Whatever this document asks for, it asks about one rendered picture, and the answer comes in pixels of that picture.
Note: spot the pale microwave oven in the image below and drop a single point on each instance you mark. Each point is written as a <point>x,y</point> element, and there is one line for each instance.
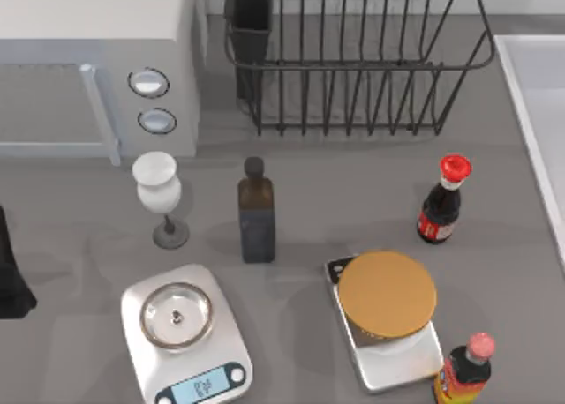
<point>88,20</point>

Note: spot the pink capped orange label bottle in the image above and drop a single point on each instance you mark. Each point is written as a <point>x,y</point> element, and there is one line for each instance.
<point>467,373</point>

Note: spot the small microwave knob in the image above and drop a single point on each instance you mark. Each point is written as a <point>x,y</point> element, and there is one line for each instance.
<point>156,121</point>

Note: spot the black cutlery holder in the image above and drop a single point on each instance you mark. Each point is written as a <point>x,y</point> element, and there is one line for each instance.
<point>250,29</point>

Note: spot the dark square glass bottle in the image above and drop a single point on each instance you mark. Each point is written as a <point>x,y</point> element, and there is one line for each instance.
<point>256,219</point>

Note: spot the silver kitchen scale with display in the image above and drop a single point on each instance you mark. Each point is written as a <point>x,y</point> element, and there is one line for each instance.
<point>183,333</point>

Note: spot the white goblet cup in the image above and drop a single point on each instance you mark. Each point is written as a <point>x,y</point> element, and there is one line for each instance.
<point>157,188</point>

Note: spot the red capped dark sauce bottle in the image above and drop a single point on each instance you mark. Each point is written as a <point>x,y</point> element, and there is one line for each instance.
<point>441,205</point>

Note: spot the silver scale with gold plate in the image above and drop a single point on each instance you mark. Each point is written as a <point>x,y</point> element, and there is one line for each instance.
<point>386,298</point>

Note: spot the large microwave knob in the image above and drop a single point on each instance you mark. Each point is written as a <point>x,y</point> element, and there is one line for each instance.
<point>148,83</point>

